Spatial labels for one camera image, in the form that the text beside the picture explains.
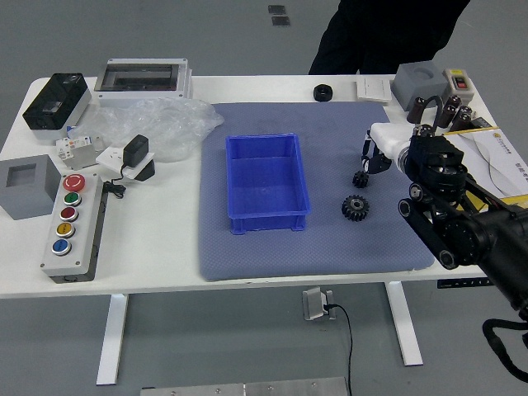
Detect person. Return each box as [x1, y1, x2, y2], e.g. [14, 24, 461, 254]
[308, 0, 472, 76]

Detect black adapter cable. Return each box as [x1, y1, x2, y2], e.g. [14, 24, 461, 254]
[101, 164, 129, 200]

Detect blue-grey mat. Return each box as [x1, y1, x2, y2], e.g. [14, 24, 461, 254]
[196, 101, 436, 282]

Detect white socket plate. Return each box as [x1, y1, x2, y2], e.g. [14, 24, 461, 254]
[95, 144, 157, 182]

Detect grey enclosure with clear lid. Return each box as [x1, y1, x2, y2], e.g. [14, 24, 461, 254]
[93, 58, 194, 109]

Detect black power adapter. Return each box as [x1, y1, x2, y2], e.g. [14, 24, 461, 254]
[120, 134, 150, 169]

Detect grey block with round hole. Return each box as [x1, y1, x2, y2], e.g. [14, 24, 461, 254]
[390, 61, 450, 111]

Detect blue plastic bin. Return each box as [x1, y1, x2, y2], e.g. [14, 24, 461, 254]
[224, 132, 312, 236]

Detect black socket base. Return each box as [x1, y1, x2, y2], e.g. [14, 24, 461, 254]
[130, 159, 157, 182]

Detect silver floor socket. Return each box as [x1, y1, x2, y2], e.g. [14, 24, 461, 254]
[302, 287, 337, 322]

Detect white circuit breaker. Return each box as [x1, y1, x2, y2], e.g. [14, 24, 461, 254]
[55, 134, 109, 171]

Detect black floor cable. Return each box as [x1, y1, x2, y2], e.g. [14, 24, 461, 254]
[323, 303, 355, 396]

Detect beige red-green button switch box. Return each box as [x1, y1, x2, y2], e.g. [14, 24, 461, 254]
[442, 67, 474, 104]

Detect black table control panel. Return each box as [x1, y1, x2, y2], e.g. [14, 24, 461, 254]
[436, 278, 493, 290]

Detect grey block with square hole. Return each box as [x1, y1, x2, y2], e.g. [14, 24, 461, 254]
[0, 154, 63, 222]

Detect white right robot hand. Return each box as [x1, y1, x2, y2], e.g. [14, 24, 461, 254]
[358, 122, 415, 175]

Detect grey metal plate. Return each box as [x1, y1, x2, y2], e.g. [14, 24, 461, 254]
[139, 376, 348, 396]

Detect white table leg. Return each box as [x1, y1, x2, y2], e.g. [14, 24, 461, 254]
[96, 294, 130, 387]
[385, 281, 425, 367]

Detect big black gear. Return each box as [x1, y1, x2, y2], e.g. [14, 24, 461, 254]
[341, 194, 371, 223]

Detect white wall switch plate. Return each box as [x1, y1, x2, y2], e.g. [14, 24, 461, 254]
[355, 76, 392, 104]

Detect yellow and white cardboard box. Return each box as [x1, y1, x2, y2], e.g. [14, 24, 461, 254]
[441, 126, 528, 210]

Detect clear plastic bag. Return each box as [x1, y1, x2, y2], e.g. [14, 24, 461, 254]
[68, 97, 225, 164]

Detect grey five-button control box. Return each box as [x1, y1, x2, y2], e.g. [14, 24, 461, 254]
[40, 172, 109, 285]

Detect black box with white base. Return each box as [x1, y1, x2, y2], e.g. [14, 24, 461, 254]
[21, 73, 92, 142]

